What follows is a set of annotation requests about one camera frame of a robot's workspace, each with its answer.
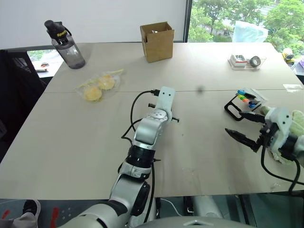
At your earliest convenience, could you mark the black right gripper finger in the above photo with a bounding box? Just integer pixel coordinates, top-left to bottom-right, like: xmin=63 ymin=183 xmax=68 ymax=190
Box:
xmin=224 ymin=128 xmax=260 ymax=149
xmin=238 ymin=111 xmax=266 ymax=124

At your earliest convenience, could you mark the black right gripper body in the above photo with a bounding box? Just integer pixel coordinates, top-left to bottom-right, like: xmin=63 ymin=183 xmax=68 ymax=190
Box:
xmin=253 ymin=123 xmax=279 ymax=154

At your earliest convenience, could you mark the pack of coloured markers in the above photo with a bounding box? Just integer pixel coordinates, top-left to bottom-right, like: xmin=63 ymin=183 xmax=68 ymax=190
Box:
xmin=224 ymin=94 xmax=252 ymax=122

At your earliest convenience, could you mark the clear plastic marker bag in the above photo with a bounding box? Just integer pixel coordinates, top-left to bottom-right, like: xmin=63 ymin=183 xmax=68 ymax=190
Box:
xmin=236 ymin=87 xmax=270 ymax=110

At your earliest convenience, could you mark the round yellow cake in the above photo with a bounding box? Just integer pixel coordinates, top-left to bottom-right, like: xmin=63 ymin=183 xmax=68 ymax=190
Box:
xmin=97 ymin=74 xmax=116 ymax=91
xmin=84 ymin=86 xmax=102 ymax=103

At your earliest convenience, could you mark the clear plastic tray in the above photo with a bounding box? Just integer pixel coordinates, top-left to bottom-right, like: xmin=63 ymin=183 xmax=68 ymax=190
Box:
xmin=227 ymin=53 xmax=267 ymax=71

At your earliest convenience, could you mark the clear plastic snack bag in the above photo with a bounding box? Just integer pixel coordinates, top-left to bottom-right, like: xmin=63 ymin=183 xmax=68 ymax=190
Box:
xmin=75 ymin=68 xmax=125 ymax=103

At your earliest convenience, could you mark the grey tape roll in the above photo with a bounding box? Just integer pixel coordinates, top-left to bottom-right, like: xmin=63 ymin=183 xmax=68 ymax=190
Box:
xmin=249 ymin=56 xmax=262 ymax=67

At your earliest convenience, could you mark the small white red box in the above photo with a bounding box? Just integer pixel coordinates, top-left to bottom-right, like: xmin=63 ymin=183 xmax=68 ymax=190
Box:
xmin=230 ymin=54 xmax=248 ymax=66

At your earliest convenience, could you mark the open cardboard box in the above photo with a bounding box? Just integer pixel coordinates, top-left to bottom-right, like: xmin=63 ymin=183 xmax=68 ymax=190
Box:
xmin=139 ymin=21 xmax=175 ymax=64

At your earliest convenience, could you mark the yellow black object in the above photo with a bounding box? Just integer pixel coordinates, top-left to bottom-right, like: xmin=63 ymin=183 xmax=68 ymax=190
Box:
xmin=282 ymin=47 xmax=296 ymax=65

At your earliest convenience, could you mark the white plastic bag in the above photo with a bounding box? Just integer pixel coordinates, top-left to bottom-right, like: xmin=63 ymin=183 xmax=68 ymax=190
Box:
xmin=233 ymin=20 xmax=269 ymax=44

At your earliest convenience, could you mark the dark grey water bottle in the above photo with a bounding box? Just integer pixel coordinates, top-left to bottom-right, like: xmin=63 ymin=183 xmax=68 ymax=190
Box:
xmin=44 ymin=19 xmax=86 ymax=70

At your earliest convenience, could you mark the black mesh office chair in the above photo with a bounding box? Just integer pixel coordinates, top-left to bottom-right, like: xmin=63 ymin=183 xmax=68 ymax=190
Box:
xmin=0 ymin=49 xmax=48 ymax=164

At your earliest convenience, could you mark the black sneaker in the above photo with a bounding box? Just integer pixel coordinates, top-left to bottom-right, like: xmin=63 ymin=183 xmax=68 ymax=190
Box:
xmin=22 ymin=199 xmax=41 ymax=224

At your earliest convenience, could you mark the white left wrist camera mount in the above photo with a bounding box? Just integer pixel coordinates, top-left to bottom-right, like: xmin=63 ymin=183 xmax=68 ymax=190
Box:
xmin=154 ymin=86 xmax=176 ymax=115

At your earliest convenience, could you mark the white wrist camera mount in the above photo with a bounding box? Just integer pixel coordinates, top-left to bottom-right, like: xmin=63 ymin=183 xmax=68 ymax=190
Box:
xmin=265 ymin=107 xmax=292 ymax=152
xmin=154 ymin=86 xmax=176 ymax=115

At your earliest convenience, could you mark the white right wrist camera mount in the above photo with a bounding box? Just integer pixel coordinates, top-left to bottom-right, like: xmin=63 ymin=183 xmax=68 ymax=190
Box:
xmin=265 ymin=107 xmax=292 ymax=152

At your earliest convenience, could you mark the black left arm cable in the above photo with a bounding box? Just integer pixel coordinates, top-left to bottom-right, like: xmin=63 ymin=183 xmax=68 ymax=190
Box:
xmin=117 ymin=89 xmax=161 ymax=220

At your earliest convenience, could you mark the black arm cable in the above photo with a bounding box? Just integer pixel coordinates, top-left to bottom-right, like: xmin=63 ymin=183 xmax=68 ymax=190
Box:
xmin=117 ymin=89 xmax=161 ymax=220
xmin=260 ymin=142 xmax=304 ymax=195

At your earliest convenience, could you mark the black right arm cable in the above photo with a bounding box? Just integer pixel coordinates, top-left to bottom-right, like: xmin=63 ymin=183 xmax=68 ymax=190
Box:
xmin=260 ymin=142 xmax=304 ymax=195

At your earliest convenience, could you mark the thin white cable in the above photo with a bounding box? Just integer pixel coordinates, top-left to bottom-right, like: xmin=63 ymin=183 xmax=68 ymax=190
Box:
xmin=159 ymin=198 xmax=182 ymax=217

